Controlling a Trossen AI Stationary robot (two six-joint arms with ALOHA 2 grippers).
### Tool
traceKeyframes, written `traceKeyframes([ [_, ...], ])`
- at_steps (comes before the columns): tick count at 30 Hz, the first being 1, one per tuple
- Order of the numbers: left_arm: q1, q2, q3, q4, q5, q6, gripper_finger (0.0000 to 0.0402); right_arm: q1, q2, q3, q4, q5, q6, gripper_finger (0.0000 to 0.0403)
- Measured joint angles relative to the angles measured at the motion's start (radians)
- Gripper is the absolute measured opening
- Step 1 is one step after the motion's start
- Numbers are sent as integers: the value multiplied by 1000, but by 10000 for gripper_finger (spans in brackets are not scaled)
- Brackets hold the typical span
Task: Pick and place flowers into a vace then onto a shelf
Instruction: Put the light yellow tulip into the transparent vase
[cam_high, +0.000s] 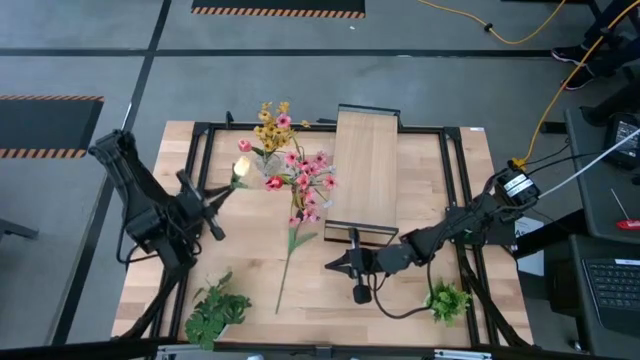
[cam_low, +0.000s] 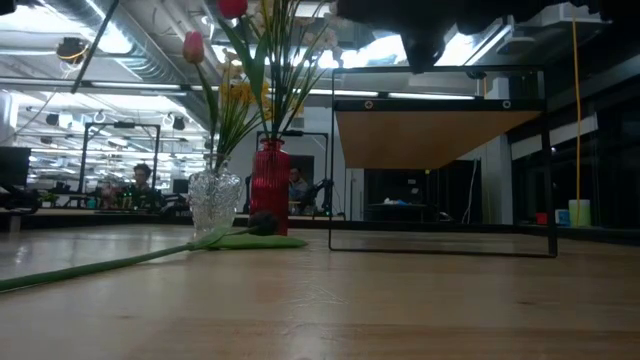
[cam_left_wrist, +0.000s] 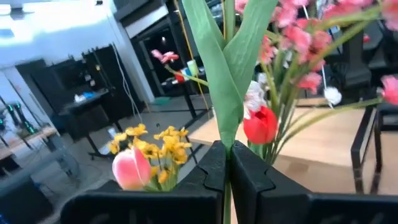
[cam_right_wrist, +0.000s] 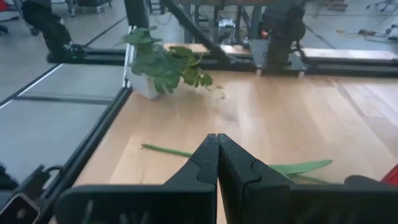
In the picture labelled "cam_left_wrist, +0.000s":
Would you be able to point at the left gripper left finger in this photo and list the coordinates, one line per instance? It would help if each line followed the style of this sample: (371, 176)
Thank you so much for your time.
(155, 208)

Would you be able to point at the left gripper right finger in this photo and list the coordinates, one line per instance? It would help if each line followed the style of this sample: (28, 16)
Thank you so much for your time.
(295, 208)

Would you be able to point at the pink artificial tulip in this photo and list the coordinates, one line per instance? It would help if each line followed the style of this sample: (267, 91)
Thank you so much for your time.
(130, 169)

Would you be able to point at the yellow artificial flower bunch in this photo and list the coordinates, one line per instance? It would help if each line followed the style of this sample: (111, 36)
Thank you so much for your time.
(174, 146)

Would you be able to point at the red artificial tulip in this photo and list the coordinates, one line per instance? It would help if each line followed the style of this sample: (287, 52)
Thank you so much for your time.
(261, 126)

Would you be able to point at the white bud flower stem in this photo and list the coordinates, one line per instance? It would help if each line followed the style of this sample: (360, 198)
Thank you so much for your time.
(227, 81)

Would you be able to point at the pink artificial flower spray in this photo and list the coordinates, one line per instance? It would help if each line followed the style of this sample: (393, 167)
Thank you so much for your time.
(298, 37)

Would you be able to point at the black work desk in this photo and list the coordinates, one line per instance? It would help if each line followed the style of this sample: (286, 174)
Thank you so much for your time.
(90, 115)

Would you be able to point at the blue cloth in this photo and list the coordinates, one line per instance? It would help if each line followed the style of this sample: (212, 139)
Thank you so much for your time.
(87, 95)

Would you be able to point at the red small box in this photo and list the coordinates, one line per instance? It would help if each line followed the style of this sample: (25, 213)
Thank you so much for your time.
(179, 78)

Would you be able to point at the blue white box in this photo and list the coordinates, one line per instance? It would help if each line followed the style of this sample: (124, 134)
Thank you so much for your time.
(186, 72)

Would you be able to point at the pale green cup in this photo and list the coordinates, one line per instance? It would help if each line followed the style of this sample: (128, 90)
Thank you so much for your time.
(192, 67)

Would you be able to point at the robot workstation with green lights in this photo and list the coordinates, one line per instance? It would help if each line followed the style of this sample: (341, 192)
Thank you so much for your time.
(18, 130)

